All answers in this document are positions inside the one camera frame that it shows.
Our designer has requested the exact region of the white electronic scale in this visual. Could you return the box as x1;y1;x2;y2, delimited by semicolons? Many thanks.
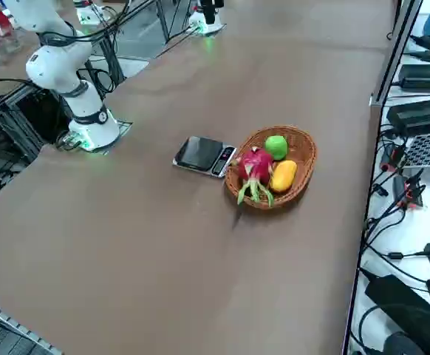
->
172;135;237;179

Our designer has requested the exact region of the pink dragon fruit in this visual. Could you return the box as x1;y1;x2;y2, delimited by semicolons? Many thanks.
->
229;146;276;207

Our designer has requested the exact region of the brown wicker basket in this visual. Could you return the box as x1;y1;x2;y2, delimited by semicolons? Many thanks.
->
224;125;318;211

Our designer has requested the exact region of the yellow mango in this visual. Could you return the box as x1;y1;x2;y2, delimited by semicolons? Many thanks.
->
269;160;298;194

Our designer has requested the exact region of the black power adapter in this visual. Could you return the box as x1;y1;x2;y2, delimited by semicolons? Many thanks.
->
398;64;430;90
386;97;430;137

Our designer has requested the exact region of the black metal rack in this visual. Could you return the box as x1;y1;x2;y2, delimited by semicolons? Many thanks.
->
0;79;72;167

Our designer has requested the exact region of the silver perforated panel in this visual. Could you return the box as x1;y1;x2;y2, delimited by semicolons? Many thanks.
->
402;130;430;169

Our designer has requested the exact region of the white side table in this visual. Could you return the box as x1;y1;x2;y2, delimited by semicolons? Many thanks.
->
342;0;430;355

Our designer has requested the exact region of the black bag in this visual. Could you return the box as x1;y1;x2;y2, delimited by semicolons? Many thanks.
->
364;273;430;355

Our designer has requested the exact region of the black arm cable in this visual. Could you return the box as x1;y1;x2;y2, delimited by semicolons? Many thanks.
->
37;0;153;44

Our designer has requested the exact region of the aluminium profile post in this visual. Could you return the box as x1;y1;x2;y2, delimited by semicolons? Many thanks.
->
369;0;425;108

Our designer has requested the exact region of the aluminium profile rail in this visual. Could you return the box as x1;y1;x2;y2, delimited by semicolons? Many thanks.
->
0;297;65;355

